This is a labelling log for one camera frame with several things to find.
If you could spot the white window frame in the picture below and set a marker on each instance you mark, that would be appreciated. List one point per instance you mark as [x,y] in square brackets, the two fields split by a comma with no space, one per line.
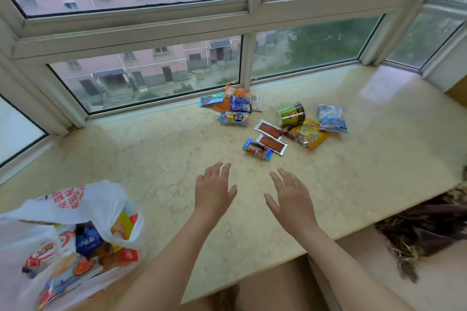
[146,26]

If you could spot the person's right little finger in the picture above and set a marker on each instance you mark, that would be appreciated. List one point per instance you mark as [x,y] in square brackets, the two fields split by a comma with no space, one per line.
[306,192]

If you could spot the white plastic bag red print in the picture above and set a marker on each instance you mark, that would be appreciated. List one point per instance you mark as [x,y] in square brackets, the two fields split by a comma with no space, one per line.
[98,197]

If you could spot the person's right forearm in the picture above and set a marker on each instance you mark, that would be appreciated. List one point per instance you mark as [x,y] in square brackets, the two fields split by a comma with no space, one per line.
[339,270]

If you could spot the person's left little finger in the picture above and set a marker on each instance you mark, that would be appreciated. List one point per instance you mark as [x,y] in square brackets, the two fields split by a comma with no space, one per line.
[199,180]

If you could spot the brown wooden furniture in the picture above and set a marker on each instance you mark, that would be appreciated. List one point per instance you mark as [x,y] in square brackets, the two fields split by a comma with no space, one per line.
[458,92]

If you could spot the thin blue snack packet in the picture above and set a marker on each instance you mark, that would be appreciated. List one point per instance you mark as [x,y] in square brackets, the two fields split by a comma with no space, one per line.
[211,99]

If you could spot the yellow snack packet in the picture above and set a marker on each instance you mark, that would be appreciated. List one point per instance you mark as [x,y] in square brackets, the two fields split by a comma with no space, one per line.
[311,134]

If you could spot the person's left middle finger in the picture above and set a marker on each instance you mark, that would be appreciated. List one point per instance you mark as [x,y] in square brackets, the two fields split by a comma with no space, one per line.
[216,170]

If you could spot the person's left hand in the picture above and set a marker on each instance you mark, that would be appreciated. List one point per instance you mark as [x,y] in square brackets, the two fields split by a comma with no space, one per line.
[212,194]

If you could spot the pile of assorted snack packets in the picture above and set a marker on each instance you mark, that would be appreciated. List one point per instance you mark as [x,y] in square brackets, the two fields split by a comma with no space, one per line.
[73,256]

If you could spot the person's right hand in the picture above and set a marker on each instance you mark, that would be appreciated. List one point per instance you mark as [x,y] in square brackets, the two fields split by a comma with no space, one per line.
[293,205]

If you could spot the green paper snack cup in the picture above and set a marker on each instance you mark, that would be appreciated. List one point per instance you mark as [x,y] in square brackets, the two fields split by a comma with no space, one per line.
[292,114]

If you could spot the person's left thumb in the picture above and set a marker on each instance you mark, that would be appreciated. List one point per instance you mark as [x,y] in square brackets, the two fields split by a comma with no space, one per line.
[232,193]

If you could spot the dark brown feather duster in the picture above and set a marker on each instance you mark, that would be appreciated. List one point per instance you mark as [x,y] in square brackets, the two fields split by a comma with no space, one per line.
[427,227]

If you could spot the dark blue snack packet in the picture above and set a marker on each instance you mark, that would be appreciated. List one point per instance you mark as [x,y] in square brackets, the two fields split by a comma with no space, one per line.
[240,104]

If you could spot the small white snack packet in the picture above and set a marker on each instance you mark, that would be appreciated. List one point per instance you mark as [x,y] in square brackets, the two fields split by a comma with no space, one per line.
[256,102]

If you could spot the pale blue white snack bag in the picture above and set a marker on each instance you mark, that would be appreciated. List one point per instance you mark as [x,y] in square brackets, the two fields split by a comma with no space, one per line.
[331,118]

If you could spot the light blue packet black circle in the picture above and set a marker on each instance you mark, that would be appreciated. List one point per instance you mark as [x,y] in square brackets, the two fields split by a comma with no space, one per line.
[234,118]

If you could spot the red stick snack packet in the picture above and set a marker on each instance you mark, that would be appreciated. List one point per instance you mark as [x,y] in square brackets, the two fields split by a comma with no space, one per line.
[269,129]
[273,144]

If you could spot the person's leg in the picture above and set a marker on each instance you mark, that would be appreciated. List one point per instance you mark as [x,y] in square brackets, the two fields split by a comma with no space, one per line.
[270,285]

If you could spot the person's right middle finger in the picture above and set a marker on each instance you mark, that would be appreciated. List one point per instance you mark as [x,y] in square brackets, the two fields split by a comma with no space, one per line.
[286,177]

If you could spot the blue orange snack bar packet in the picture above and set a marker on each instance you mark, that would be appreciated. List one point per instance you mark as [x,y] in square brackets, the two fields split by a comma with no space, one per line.
[257,149]

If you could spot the person's left forearm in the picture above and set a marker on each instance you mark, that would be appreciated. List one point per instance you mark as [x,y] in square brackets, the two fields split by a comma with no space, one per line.
[164,267]

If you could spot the person's right thumb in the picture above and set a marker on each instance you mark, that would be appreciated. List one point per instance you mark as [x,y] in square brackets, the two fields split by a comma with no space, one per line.
[272,204]

